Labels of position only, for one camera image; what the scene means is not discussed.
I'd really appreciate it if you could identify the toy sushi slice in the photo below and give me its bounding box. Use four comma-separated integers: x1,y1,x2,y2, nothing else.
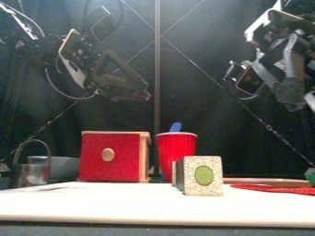
176,155,226,197
170,160,179,188

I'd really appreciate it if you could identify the pink tray plate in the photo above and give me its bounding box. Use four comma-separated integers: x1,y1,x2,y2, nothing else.
222,177,313,187

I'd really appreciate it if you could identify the white cutting board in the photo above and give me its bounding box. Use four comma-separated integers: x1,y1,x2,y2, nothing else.
0,181,315,229

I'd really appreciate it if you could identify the red plastic cup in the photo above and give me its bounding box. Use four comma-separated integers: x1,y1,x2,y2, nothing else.
155,132,198,183

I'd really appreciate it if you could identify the red wooden drawer box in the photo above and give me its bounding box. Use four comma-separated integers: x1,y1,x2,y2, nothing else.
78,130,152,183

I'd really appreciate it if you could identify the green toy piece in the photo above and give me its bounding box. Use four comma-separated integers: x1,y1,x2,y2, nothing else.
305,167,315,187

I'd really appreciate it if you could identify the grey bowl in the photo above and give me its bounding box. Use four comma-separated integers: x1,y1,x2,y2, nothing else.
26,155,82,182

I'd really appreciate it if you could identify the small metal pot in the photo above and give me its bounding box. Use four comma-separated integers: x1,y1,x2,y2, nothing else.
8,138,54,189

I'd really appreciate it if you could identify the vertical frame pole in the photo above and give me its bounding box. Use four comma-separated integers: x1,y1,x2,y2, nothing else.
154,0,163,178

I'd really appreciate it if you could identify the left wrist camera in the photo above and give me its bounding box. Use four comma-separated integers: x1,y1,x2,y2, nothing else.
87,5,120,43

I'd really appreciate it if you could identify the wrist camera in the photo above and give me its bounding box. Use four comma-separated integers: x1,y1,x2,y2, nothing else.
224,59,267,101
87,5,120,43

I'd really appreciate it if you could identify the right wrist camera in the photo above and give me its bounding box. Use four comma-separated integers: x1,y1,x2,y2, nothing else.
224,59,267,101

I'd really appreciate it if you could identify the blue utensil handle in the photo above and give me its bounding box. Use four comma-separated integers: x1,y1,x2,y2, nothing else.
168,122,183,134

